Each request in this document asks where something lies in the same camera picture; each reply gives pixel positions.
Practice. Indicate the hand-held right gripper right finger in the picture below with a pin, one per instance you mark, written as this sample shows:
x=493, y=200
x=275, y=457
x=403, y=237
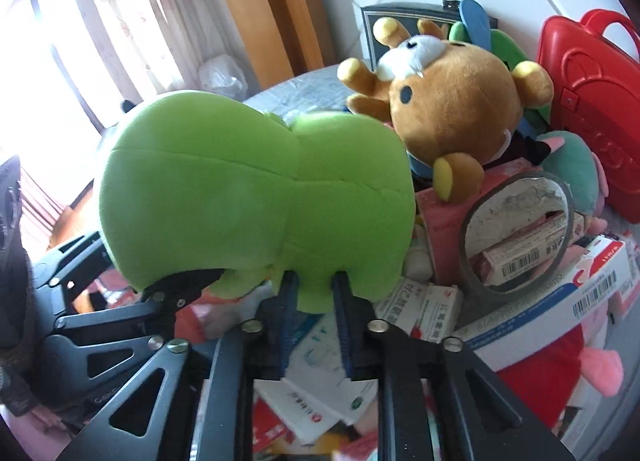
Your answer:
x=342, y=321

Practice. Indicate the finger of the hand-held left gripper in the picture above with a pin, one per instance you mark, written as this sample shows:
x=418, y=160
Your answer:
x=60, y=266
x=165, y=306

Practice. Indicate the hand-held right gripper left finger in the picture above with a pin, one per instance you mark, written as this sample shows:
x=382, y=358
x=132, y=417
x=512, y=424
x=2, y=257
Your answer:
x=287, y=321

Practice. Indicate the green plush toy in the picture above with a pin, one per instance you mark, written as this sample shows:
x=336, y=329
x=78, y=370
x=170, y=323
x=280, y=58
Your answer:
x=225, y=191

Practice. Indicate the person's left forearm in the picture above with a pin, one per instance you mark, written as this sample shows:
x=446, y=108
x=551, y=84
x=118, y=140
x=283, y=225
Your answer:
x=15, y=381

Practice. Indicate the white red medicine box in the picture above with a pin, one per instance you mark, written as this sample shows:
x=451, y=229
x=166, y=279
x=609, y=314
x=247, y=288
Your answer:
x=400, y=303
x=440, y=313

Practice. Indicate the white box green logo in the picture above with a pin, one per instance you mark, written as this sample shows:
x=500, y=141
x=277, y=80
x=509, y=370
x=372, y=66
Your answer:
x=320, y=401

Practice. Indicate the white fluffy plush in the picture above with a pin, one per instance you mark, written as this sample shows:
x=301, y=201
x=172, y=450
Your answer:
x=417, y=261

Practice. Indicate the large pink carton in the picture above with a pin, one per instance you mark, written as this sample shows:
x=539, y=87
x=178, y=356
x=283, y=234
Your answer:
x=440, y=231

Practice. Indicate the pink barcode carton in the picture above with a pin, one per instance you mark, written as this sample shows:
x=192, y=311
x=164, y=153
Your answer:
x=520, y=251

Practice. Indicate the red pink plush toy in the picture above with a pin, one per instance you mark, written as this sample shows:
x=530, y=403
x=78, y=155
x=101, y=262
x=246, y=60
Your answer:
x=540, y=366

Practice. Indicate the grey tape roll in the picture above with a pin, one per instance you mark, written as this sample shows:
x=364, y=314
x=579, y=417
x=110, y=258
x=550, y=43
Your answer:
x=520, y=193

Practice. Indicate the white blue red box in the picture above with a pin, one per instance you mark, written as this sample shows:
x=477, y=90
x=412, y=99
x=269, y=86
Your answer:
x=575, y=301

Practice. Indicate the clear plastic bag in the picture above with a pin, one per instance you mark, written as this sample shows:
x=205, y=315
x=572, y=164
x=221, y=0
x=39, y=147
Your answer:
x=222, y=78

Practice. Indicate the brown bear plush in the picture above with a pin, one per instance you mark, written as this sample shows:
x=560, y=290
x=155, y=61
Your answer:
x=450, y=96

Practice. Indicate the light curtain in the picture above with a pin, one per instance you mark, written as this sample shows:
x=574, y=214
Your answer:
x=100, y=16

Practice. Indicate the white brown deer plush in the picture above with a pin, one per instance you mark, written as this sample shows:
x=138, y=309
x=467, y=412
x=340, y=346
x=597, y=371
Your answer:
x=415, y=53

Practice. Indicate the teal plush toy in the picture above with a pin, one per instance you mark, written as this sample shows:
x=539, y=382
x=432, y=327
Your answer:
x=575, y=166

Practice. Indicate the dark framed box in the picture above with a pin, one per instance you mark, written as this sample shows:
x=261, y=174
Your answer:
x=395, y=11

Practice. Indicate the red toy suitcase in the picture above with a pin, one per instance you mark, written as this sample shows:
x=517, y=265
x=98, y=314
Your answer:
x=590, y=91

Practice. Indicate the wooden wall trim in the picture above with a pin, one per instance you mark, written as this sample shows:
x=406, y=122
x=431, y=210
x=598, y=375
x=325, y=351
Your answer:
x=270, y=6

